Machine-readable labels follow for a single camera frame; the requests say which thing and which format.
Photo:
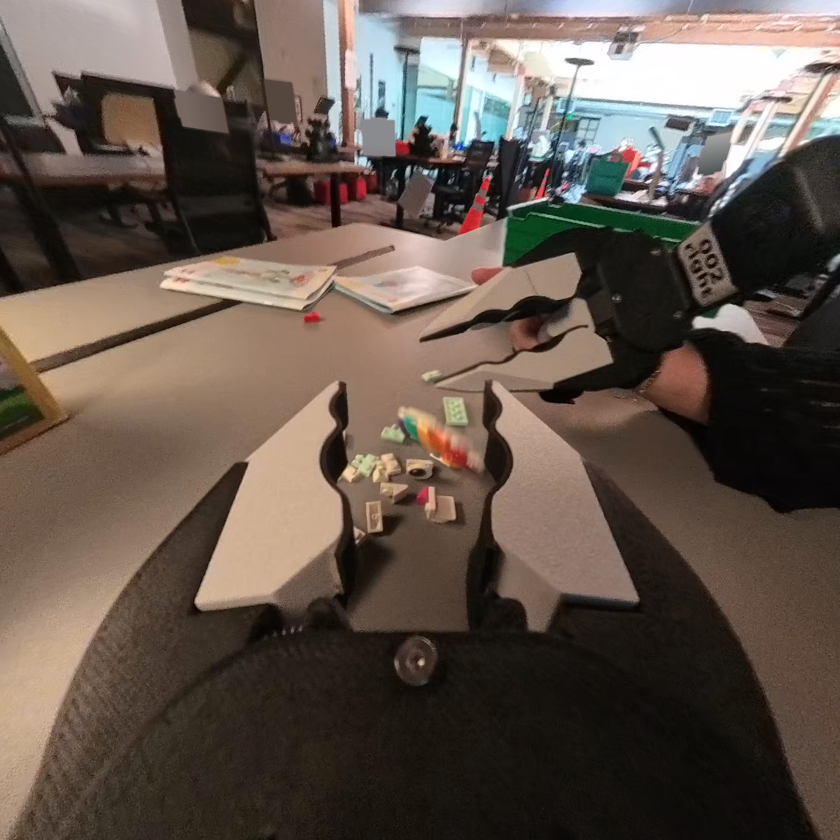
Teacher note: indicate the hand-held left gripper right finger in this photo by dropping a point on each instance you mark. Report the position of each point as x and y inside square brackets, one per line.
[558, 525]

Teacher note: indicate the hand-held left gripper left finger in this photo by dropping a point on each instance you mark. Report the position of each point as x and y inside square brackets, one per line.
[275, 525]

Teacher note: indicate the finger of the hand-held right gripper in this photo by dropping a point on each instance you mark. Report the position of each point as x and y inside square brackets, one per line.
[551, 367]
[518, 285]

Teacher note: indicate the rainbow lego plate assembly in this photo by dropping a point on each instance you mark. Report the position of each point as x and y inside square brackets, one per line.
[446, 443]

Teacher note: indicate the person's right forearm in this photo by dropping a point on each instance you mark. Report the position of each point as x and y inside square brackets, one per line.
[774, 420]

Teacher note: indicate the large mint lego plate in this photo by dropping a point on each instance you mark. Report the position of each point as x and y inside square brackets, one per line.
[456, 411]

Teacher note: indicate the white and pink lego piece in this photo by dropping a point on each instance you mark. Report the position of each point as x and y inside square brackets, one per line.
[441, 508]

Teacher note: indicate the lego instruction booklet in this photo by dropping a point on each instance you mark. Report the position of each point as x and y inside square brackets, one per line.
[256, 275]
[400, 285]
[229, 298]

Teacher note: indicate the yellow lego set box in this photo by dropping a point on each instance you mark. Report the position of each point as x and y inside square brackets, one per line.
[26, 400]

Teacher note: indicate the person's right hand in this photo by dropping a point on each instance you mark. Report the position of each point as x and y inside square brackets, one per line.
[679, 384]

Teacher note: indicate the green plastic bin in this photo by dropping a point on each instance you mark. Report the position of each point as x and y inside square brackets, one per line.
[590, 229]

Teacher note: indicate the orange traffic cone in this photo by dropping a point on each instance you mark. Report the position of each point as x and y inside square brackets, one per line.
[478, 213]
[544, 185]

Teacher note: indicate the green carry basket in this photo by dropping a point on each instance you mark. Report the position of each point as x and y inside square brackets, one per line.
[607, 176]

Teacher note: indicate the pile of small white pieces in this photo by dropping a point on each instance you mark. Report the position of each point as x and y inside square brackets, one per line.
[390, 464]

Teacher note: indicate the white panel board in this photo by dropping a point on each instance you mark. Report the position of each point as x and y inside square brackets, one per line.
[415, 195]

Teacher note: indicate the row of red storage bins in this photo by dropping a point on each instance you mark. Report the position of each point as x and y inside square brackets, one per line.
[344, 191]

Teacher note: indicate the black floor lamp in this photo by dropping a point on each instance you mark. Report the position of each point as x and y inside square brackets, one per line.
[407, 98]

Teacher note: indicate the dark wooden desk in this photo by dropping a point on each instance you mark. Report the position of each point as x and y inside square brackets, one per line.
[308, 167]
[79, 167]

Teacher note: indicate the black office chair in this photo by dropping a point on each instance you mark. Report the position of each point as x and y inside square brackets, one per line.
[210, 177]

